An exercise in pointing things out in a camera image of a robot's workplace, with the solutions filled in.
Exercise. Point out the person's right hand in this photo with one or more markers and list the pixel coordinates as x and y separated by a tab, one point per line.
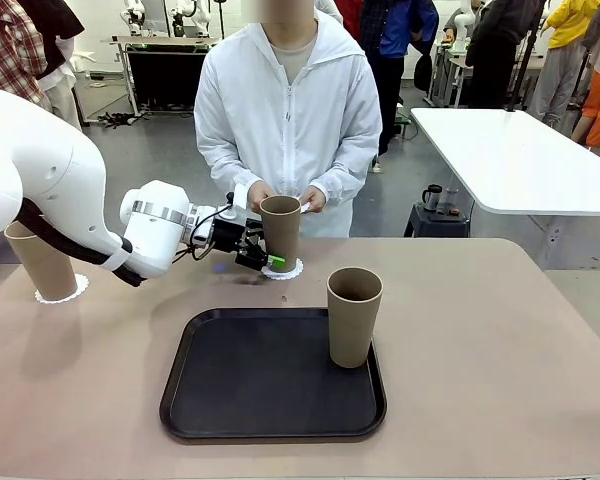
259	195

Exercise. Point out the tall brown paper cup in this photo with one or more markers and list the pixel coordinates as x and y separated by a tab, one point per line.
280	235
47	270
354	325

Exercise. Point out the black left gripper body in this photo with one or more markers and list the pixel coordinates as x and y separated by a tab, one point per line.
230	235

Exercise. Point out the person in beige trousers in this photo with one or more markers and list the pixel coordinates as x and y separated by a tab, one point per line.
62	85

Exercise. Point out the person in white jacket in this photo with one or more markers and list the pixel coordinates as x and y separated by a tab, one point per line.
290	115

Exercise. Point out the person in yellow top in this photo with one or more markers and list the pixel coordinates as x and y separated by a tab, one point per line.
562	60

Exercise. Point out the white sleeved right forearm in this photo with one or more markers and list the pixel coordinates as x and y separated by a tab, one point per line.
225	170

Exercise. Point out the dark grey stool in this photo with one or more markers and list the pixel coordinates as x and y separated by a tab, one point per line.
437	222

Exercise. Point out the person in plaid shirt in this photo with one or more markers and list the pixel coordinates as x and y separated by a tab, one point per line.
5	50

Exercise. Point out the white sleeved left forearm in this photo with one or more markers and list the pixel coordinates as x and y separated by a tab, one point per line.
352	172

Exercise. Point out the black stand pole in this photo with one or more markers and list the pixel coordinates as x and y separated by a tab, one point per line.
522	65

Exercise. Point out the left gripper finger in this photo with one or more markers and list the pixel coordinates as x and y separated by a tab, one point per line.
255	236
275	261

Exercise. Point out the white background table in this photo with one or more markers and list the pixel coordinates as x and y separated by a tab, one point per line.
510	160

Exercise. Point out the white paper doily coaster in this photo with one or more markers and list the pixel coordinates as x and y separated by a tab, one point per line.
287	274
80	295
305	206

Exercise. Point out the person in blue jacket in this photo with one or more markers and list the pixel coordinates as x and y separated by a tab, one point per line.
400	30

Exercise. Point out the background workbench with black panel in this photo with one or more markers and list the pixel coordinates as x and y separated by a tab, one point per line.
160	70

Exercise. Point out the black plastic serving tray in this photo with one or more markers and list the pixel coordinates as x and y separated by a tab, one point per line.
260	385

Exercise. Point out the black and steel mug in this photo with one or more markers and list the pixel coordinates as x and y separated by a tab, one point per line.
432	196

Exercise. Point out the person in black coat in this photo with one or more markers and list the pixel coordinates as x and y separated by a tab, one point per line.
495	50

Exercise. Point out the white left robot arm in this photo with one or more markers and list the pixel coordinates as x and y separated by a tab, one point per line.
45	165

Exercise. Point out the person's left hand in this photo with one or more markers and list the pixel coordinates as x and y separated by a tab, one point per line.
316	200

